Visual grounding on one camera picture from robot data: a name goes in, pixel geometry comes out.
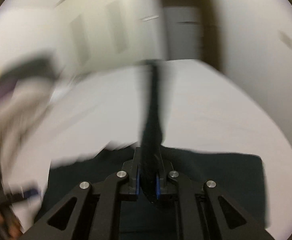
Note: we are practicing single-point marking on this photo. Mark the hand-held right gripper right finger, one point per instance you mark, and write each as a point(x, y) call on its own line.
point(158, 186)

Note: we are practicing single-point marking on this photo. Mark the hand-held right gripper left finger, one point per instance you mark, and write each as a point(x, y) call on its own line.
point(137, 183)

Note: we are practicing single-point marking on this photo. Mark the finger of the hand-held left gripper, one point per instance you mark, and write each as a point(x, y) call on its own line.
point(27, 193)

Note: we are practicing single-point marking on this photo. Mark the dark green garment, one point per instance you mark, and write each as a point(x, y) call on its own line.
point(151, 110)

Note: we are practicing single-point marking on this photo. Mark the beige folded duvet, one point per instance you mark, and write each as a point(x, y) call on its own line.
point(13, 115)

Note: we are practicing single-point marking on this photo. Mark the bed with white sheet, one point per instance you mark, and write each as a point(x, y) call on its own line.
point(211, 105)

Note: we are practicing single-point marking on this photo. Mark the purple pillow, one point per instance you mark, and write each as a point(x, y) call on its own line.
point(3, 90)

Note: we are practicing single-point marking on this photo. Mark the grey headboard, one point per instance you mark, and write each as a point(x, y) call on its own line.
point(35, 66)

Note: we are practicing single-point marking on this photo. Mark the white hallway door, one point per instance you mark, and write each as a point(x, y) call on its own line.
point(182, 35)

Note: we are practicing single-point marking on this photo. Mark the cream wardrobe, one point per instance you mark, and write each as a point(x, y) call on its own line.
point(105, 30)

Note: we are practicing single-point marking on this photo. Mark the brown wooden door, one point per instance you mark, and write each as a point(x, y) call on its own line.
point(212, 30)

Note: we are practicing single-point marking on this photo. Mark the beige wall socket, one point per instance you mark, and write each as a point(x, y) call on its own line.
point(286, 38)

